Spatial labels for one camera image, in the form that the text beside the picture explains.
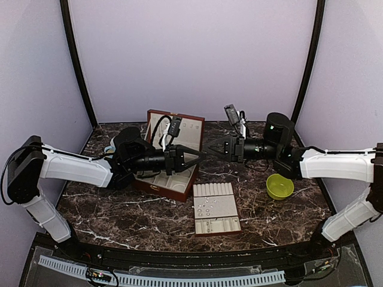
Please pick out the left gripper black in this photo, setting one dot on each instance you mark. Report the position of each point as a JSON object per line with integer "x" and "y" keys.
{"x": 174, "y": 155}

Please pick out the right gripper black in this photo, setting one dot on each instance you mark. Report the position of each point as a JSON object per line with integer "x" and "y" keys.
{"x": 233, "y": 149}

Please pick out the brown leather jewelry box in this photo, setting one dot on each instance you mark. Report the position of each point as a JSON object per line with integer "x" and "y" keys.
{"x": 177, "y": 185}

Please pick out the beige jewelry tray insert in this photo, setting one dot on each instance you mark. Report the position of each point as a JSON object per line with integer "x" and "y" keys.
{"x": 215, "y": 210}

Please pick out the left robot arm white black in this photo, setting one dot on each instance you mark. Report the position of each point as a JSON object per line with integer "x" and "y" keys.
{"x": 114, "y": 171}

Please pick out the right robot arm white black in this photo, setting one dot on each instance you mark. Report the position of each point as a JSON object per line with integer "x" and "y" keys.
{"x": 308, "y": 162}

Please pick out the green plastic bowl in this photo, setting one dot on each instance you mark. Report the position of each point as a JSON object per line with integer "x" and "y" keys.
{"x": 279, "y": 187}

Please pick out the blue ceramic mug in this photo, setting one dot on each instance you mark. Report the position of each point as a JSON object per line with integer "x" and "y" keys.
{"x": 109, "y": 149}

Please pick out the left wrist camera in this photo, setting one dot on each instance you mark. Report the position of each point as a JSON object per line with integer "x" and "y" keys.
{"x": 174, "y": 128}

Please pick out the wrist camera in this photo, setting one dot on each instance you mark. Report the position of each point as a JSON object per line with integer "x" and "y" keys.
{"x": 232, "y": 114}
{"x": 174, "y": 128}

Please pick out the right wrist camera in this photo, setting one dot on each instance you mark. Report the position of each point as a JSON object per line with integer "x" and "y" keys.
{"x": 232, "y": 114}

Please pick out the black front rail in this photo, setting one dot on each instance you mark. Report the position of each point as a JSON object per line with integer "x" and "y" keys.
{"x": 285, "y": 257}

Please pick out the right black frame post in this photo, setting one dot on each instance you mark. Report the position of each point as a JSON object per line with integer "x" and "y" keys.
{"x": 310, "y": 60}

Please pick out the black frame post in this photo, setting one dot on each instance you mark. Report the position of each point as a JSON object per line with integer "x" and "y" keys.
{"x": 73, "y": 52}
{"x": 310, "y": 60}

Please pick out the left black frame post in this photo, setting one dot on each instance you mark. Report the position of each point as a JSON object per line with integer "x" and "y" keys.
{"x": 73, "y": 52}

